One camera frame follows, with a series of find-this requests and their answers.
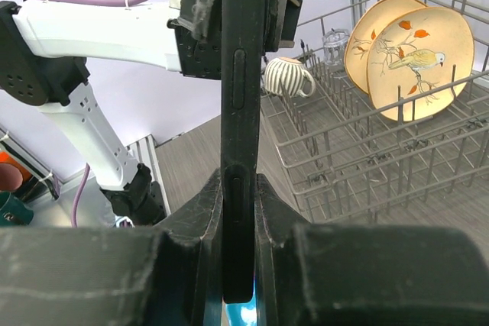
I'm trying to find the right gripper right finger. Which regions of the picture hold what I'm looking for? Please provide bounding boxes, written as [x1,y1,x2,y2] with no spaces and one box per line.
[255,174,488,325]

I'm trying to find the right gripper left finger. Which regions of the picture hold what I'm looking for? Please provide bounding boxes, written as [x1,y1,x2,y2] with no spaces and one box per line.
[1,173,222,325]

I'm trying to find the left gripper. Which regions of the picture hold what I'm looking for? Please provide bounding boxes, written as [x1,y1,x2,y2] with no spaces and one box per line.
[167,0,222,78]

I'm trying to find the black smartphone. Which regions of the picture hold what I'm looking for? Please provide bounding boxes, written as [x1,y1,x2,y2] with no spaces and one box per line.
[221,0,266,304]

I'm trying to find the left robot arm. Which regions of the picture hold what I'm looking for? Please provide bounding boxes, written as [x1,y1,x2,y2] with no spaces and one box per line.
[1,0,303,225]

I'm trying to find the clear drinking glass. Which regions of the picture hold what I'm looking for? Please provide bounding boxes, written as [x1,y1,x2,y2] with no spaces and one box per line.
[322,28,350,66]

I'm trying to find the beige bird plate rear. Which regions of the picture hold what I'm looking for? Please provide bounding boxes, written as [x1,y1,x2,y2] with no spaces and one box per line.
[344,0,426,93]

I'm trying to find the beige bird plate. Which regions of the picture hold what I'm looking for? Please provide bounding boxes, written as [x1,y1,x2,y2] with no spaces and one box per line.
[366,7,474,122]
[344,0,426,93]

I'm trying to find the striped ceramic mug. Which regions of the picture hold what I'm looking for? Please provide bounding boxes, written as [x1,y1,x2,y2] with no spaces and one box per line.
[264,57,316,98]

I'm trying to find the beige bird plate front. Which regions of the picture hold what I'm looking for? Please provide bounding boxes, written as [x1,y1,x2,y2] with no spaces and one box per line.
[366,7,474,122]

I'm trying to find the grey wire dish rack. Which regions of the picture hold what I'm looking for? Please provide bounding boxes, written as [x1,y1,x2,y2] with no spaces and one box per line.
[261,0,488,222]

